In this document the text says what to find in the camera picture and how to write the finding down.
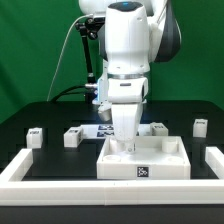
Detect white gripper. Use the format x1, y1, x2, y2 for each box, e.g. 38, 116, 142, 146
101, 74, 149, 153

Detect white square table top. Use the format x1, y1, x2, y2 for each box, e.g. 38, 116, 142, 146
97, 136, 191, 180

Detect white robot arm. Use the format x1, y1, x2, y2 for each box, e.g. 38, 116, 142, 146
79, 0, 181, 153

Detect sheet with fiducial tags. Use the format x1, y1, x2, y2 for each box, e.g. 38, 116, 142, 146
82, 124, 151, 139

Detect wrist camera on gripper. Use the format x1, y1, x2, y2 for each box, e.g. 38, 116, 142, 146
98, 103, 111, 121

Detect white U-shaped fence frame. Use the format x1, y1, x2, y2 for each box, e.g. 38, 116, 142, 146
0, 149, 224, 206

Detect black cables at base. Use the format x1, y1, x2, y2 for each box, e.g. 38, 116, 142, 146
49, 84, 89, 103

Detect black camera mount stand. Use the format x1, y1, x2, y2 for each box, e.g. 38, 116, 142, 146
75, 17, 104, 105

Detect white camera cable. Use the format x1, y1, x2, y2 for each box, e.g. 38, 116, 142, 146
46, 13, 96, 102

